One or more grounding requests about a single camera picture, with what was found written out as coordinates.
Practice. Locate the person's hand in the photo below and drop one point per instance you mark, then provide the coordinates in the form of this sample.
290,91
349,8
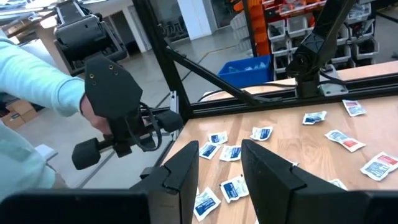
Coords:
93,116

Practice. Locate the person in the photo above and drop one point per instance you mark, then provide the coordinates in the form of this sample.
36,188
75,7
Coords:
28,77

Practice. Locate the orange shelf rack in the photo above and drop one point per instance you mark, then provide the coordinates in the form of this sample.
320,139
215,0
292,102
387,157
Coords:
258,31

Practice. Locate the cardboard box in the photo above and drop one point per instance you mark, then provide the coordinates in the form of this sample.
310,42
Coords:
18,113

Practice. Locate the blue storage bin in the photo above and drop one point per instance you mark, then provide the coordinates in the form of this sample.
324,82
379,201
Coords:
245,70

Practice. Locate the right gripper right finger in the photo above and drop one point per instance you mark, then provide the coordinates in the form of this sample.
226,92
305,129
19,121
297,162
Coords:
270,180

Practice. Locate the silver mounting plate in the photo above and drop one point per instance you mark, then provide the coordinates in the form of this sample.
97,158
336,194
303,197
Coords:
335,90

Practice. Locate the blue white alcohol pad packet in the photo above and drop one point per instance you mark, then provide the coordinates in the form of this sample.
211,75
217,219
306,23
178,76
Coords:
234,188
314,117
261,133
218,137
209,151
230,153
205,203

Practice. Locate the grey storage bin shelf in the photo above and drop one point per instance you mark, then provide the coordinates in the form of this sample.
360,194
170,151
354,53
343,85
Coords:
280,31

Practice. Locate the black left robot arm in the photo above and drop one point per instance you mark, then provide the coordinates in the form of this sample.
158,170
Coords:
314,53

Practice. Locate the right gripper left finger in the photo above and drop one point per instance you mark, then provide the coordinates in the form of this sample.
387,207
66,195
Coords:
174,186

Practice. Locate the red white ointment packet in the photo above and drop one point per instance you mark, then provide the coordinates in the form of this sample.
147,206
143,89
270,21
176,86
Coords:
338,184
379,166
345,140
354,108

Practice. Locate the silver aluminium extrusion post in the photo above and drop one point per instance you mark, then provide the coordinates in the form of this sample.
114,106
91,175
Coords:
173,102

